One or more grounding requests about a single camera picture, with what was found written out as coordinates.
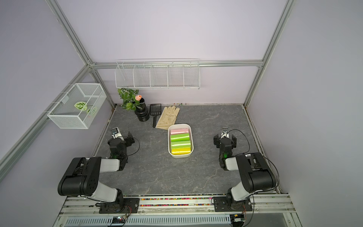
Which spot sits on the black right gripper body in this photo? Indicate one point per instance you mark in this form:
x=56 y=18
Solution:
x=218 y=140

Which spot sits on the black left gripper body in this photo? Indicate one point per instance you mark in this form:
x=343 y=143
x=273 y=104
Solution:
x=127 y=143

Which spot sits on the green trash bag roll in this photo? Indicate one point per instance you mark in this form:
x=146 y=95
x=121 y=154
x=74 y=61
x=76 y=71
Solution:
x=180 y=137
x=180 y=144

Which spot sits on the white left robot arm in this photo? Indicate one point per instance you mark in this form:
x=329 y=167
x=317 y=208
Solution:
x=81 y=179

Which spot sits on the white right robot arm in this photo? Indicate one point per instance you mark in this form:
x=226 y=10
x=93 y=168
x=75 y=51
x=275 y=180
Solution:
x=255 y=175

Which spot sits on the white plastic storage box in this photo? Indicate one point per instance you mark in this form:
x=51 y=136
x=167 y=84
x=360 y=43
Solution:
x=177 y=126

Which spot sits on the black ceramic plant pot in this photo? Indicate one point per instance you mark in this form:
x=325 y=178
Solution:
x=141 y=111

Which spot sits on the green artificial plant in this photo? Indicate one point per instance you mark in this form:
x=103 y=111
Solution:
x=131 y=99

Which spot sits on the black slotted plastic scoop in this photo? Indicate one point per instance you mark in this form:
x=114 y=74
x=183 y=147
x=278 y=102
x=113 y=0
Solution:
x=155 y=110

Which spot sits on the green leaf in basket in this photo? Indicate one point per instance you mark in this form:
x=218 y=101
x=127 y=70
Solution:
x=81 y=106

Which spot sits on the cream fabric glove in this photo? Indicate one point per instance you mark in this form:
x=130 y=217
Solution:
x=168 y=117

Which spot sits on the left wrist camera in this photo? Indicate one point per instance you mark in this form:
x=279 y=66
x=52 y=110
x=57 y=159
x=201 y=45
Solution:
x=116 y=133

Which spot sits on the white wire cube basket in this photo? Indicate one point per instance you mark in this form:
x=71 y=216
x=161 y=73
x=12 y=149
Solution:
x=66 y=116

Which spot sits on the front aluminium rail base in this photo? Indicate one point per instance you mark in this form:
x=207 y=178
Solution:
x=176 y=210

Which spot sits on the white wire wall shelf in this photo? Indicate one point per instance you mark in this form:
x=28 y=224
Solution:
x=157 y=73

